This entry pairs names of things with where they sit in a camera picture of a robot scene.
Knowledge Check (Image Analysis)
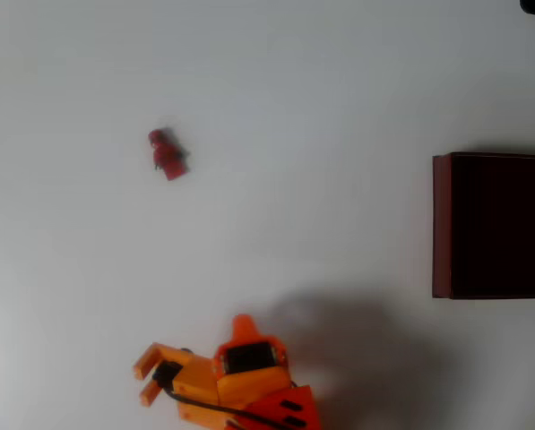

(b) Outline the light orange camera mount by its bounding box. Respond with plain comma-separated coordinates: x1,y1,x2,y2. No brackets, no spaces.
132,341,296,430

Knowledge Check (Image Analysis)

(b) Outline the black camera cable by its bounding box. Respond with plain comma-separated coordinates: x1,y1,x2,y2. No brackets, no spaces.
160,383,298,430

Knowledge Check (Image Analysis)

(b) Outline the dark red open box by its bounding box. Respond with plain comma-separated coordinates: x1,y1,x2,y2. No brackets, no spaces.
431,151,535,300

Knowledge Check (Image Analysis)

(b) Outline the small red toy piece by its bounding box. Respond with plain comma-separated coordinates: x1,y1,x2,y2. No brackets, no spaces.
147,126,192,183

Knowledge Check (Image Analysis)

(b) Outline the black camera module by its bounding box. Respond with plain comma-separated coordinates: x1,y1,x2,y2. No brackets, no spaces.
151,360,184,391

